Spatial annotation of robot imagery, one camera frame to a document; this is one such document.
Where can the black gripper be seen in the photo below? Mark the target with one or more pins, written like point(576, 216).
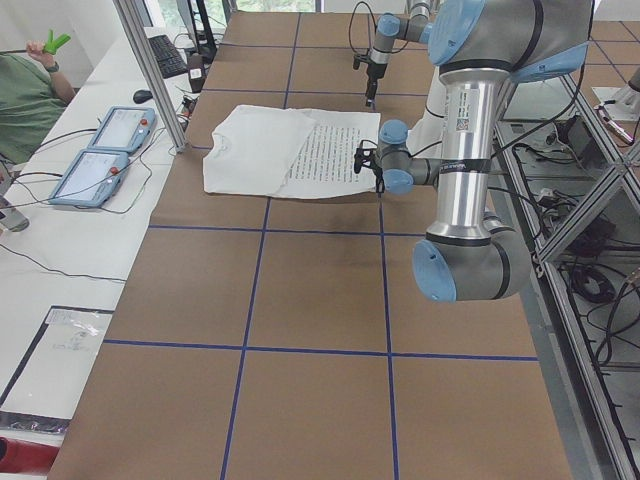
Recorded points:
point(372, 73)

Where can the white long-sleeve printed shirt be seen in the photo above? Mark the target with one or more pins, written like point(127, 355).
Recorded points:
point(289, 153)

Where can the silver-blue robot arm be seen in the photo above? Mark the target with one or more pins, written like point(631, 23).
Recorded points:
point(415, 28)
point(468, 253)

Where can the black keyboard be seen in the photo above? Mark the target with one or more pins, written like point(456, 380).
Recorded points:
point(168, 58)

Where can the black computer mouse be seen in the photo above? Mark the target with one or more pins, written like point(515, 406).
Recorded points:
point(142, 96)

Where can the upper blue teach pendant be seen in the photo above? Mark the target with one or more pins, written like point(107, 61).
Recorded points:
point(124, 129)

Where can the blue teach pendant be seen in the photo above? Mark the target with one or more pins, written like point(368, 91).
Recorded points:
point(91, 179)
point(124, 129)

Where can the lower blue teach pendant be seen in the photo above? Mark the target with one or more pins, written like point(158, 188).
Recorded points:
point(91, 179)

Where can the green plastic clamp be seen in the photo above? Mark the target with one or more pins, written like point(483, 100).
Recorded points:
point(55, 42)

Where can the person in green shirt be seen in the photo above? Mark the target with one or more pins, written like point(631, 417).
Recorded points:
point(34, 94)

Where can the plastic document sleeve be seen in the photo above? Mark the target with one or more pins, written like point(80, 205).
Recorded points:
point(43, 392)

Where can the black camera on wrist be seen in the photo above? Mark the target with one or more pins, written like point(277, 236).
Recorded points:
point(359, 59)
point(365, 156)

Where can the aluminium frame post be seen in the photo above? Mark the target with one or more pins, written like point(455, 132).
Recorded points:
point(133, 27)

